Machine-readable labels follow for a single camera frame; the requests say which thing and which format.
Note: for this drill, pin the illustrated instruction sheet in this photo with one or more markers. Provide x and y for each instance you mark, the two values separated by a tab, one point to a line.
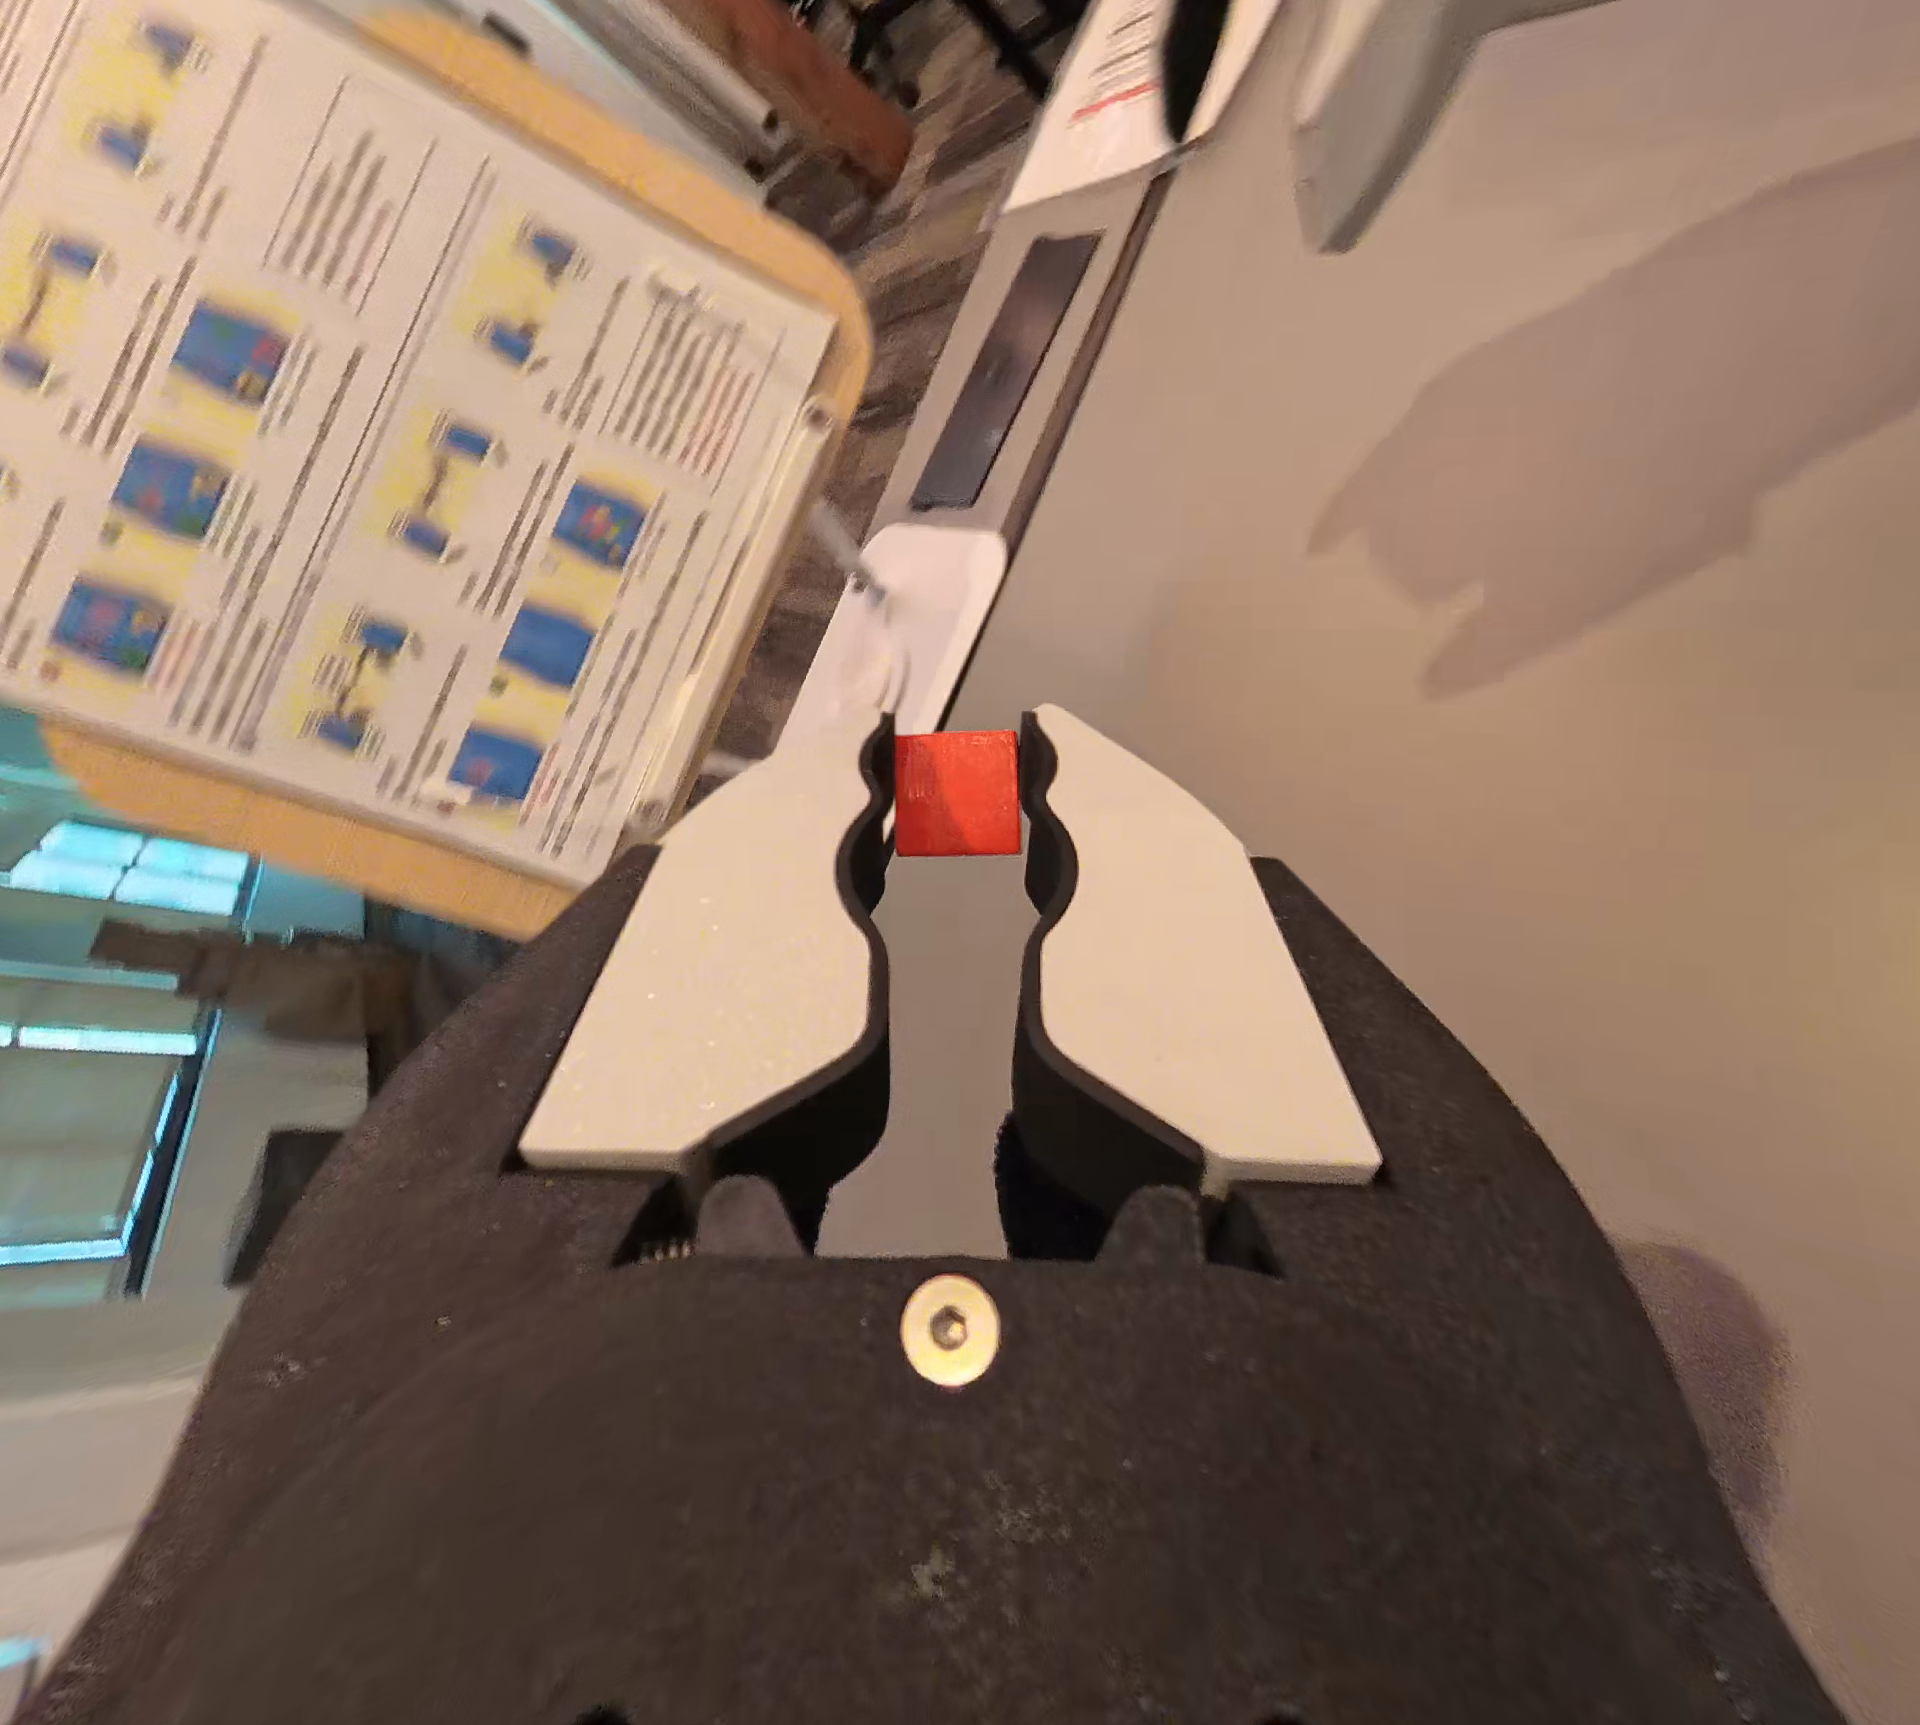
375	404

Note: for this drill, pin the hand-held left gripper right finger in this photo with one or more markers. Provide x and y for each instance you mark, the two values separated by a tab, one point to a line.
1184	992

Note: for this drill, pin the black desk panel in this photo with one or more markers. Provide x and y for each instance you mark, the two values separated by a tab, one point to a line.
1005	374

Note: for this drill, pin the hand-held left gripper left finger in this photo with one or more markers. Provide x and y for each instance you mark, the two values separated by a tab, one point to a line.
705	992

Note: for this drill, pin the dark low cabinet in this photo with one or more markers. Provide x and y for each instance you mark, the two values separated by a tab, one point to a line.
279	1208

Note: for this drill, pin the teal tinted window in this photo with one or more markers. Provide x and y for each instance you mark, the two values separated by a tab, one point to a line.
91	1082

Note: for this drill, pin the red wooden cube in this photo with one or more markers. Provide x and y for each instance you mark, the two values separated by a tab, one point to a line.
957	793

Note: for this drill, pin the laminated paper sheet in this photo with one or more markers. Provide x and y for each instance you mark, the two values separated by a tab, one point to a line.
1110	105

